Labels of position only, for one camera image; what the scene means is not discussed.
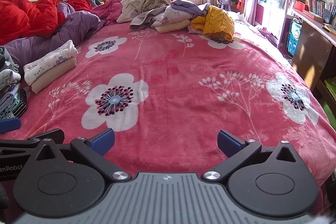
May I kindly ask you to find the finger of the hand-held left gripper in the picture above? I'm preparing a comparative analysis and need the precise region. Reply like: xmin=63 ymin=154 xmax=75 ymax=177
xmin=0 ymin=117 xmax=22 ymax=134
xmin=0 ymin=129 xmax=65 ymax=154

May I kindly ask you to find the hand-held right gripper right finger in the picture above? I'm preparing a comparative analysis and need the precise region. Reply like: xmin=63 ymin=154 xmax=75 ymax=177
xmin=202 ymin=130 xmax=299 ymax=183

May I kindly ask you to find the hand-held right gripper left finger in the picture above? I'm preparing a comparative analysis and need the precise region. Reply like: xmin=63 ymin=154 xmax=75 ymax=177
xmin=34 ymin=127 xmax=132 ymax=183

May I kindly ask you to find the yellow knit sweater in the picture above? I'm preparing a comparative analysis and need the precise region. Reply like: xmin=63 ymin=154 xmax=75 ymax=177
xmin=187 ymin=5 xmax=235 ymax=41

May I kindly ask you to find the beige folded garment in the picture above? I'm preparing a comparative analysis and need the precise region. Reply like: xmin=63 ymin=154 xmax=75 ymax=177
xmin=30 ymin=57 xmax=77 ymax=95

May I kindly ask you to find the white floral folded garment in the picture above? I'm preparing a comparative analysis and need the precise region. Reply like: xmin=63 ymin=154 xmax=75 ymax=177
xmin=23 ymin=40 xmax=79 ymax=85

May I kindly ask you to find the pink floral blanket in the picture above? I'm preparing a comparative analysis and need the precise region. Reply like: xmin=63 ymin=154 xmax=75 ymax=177
xmin=0 ymin=0 xmax=336 ymax=188

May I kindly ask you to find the purple quilt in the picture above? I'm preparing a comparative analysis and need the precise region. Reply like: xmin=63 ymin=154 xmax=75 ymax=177
xmin=0 ymin=2 xmax=106 ymax=67

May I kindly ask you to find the red quilt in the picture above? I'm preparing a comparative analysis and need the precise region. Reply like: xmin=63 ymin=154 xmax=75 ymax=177
xmin=0 ymin=0 xmax=94 ymax=45

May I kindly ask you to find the pale yellow folded garment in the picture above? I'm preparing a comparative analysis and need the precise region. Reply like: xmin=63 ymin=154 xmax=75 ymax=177
xmin=154 ymin=20 xmax=191 ymax=34

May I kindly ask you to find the magenta cloth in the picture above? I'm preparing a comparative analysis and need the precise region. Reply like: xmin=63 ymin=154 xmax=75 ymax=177
xmin=90 ymin=0 xmax=132 ymax=27

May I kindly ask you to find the wooden desk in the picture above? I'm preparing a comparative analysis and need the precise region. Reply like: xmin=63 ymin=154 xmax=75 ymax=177
xmin=290 ymin=9 xmax=336 ymax=92

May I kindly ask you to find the off-white crumpled garment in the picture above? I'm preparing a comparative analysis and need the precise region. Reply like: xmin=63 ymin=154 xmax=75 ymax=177
xmin=116 ymin=0 xmax=144 ymax=24

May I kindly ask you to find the cream floral folded garment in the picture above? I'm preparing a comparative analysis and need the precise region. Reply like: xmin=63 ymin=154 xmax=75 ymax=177
xmin=152 ymin=7 xmax=195 ymax=28

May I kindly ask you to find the lavender garment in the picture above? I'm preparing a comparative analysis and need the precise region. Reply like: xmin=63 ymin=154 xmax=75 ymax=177
xmin=170 ymin=0 xmax=211 ymax=16

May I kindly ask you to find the red box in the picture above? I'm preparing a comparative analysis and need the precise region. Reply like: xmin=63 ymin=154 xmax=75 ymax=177
xmin=294 ymin=0 xmax=309 ymax=12

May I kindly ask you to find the row of books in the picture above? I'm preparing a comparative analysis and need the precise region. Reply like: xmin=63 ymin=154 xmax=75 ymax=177
xmin=307 ymin=0 xmax=336 ymax=25

